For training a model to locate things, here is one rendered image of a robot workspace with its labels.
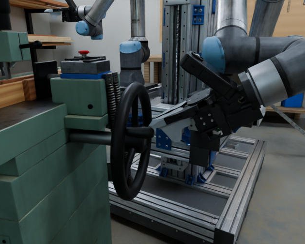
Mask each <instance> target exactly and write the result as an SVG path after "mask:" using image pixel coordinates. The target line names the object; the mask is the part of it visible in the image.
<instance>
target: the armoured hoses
mask: <svg viewBox="0 0 305 244"><path fill-rule="evenodd" d="M102 76H103V78H104V79H105V83H106V91H107V92H106V93H107V106H108V107H107V108H108V115H109V122H110V123H109V124H110V129H111V132H112V127H113V122H114V117H115V113H116V109H117V106H118V103H119V100H120V98H121V95H120V94H121V93H120V90H119V89H120V88H119V87H120V86H119V79H118V72H117V71H111V72H109V73H105V74H102ZM127 154H128V152H126V151H125V150H124V163H125V161H126V158H127ZM132 182H133V177H132V175H131V170H130V172H129V175H128V179H127V185H128V188H129V187H130V186H131V184H132Z"/></svg>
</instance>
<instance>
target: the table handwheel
mask: <svg viewBox="0 0 305 244"><path fill-rule="evenodd" d="M138 97H139V100H140V103H141V108H142V117H143V127H144V126H145V127H148V126H149V124H150V123H151V122H152V109H151V102H150V98H149V94H148V92H147V90H146V88H145V86H144V85H142V84H141V83H138V82H135V83H132V84H130V85H129V86H128V87H127V88H126V89H125V90H124V92H123V93H122V95H121V98H120V100H119V103H118V106H117V109H116V113H115V117H114V122H113V127H112V132H109V131H96V130H84V129H71V130H70V132H69V136H68V137H69V141H70V142H75V143H87V144H97V145H108V146H110V168H111V177H112V182H113V185H114V188H115V191H116V193H117V195H118V196H119V197H120V198H121V199H123V200H126V201H129V200H132V199H134V198H135V197H136V196H137V195H138V193H139V192H140V190H141V188H142V185H143V183H144V180H145V176H146V173H147V168H148V164H149V158H150V152H151V142H152V139H142V138H137V137H132V136H127V135H126V128H127V122H128V117H129V113H130V109H131V107H132V127H138ZM124 150H125V151H126V152H128V154H127V158H126V161H125V163H124ZM135 153H141V154H140V160H139V165H138V168H137V172H136V175H135V178H134V180H133V182H132V184H131V186H130V187H129V188H128V185H127V179H128V175H129V172H130V168H131V165H132V162H133V159H134V156H135Z"/></svg>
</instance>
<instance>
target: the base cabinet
mask: <svg viewBox="0 0 305 244"><path fill-rule="evenodd" d="M0 244H112V236H111V220H110V204H109V188H108V173H107V150H106V145H100V146H98V147H97V148H96V149H95V150H94V151H93V152H92V153H91V154H90V155H89V156H88V157H87V158H86V159H85V160H83V161H82V162H81V163H80V164H79V165H78V166H77V167H76V168H75V169H74V170H73V171H72V172H71V173H70V174H69V175H67V176H66V177H65V178H64V179H63V180H62V181H61V182H60V183H59V184H58V185H57V186H56V187H55V188H54V189H53V190H51V191H50V192H49V193H48V194H47V195H46V196H45V197H44V198H43V199H42V200H41V201H40V202H39V203H38V204H37V205H35V206H34V207H33V208H32V209H31V210H30V211H29V212H28V213H27V214H26V215H25V216H24V217H23V218H22V219H20V220H19V221H14V220H9V219H3V218H0Z"/></svg>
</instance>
